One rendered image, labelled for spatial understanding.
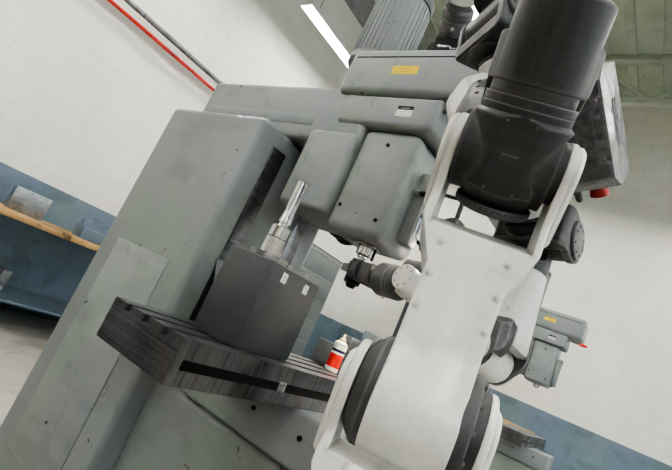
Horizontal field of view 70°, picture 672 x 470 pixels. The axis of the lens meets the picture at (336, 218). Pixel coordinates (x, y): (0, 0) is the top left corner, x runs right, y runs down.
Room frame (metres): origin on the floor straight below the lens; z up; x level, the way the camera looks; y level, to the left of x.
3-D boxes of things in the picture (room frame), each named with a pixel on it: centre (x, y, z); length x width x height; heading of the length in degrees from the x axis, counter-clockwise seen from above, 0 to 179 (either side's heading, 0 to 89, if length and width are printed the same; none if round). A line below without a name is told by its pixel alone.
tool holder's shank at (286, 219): (1.06, 0.10, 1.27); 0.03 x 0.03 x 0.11
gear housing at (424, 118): (1.37, -0.08, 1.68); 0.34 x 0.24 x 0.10; 51
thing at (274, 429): (1.34, -0.11, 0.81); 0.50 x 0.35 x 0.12; 51
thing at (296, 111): (1.66, 0.28, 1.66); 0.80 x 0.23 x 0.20; 51
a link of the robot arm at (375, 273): (1.27, -0.17, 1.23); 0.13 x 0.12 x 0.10; 126
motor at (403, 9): (1.50, 0.08, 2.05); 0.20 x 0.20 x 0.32
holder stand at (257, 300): (1.10, 0.07, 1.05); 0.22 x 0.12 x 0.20; 150
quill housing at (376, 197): (1.35, -0.11, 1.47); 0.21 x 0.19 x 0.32; 141
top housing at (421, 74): (1.35, -0.10, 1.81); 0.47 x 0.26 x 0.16; 51
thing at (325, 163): (1.47, 0.04, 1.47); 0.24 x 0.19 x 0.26; 141
